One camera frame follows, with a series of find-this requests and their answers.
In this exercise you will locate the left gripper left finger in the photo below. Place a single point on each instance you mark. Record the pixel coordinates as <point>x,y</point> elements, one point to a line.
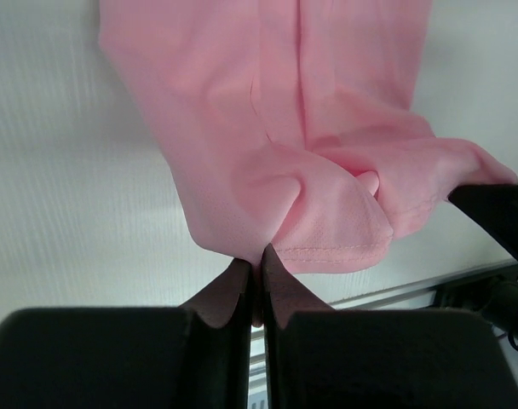
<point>196,355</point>

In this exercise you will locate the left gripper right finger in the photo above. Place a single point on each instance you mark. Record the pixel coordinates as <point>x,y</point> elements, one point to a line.
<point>320,357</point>

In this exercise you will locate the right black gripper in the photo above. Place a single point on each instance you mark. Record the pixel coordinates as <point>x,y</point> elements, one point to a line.
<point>494,208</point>

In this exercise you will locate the pink t shirt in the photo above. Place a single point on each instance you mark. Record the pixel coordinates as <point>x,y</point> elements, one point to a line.
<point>290,124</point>

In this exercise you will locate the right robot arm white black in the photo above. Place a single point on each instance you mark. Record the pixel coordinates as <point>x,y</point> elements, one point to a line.
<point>493,293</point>

